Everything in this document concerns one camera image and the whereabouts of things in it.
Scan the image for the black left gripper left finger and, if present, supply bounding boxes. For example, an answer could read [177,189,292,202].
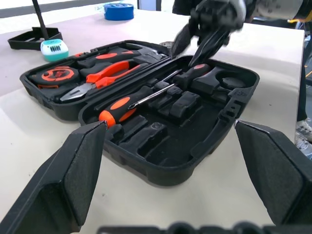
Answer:
[0,121,108,234]

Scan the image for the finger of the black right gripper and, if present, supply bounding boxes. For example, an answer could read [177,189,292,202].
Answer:
[189,30,230,66]
[170,24,195,58]

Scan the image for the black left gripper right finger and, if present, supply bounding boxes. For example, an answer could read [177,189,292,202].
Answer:
[234,120,312,226]

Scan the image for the screwdriver black handle orange cap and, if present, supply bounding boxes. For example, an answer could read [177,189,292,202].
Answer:
[152,63,212,90]

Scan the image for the black plastic tool case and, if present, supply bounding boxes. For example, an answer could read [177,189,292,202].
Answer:
[19,39,261,187]

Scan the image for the white sneaker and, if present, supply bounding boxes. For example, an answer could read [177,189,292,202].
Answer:
[294,118,312,160]

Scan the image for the blue tape roll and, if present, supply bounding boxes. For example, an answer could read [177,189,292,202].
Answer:
[103,2,135,20]

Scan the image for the black orange tape measure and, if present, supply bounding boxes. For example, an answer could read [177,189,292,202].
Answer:
[29,65,81,90]

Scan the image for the teal and white plastic device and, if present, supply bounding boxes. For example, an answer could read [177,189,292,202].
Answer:
[40,38,69,62]

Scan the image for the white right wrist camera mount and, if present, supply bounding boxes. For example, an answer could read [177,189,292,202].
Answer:
[229,0,247,27]

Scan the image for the black orange handled hammer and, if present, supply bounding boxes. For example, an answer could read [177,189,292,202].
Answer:
[73,47,169,70]

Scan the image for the Phillips screwdriver orange black handle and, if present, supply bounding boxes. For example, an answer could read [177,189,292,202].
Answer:
[98,83,176,127]

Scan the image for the orange handled pliers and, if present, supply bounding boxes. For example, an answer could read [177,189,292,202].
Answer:
[59,60,149,102]

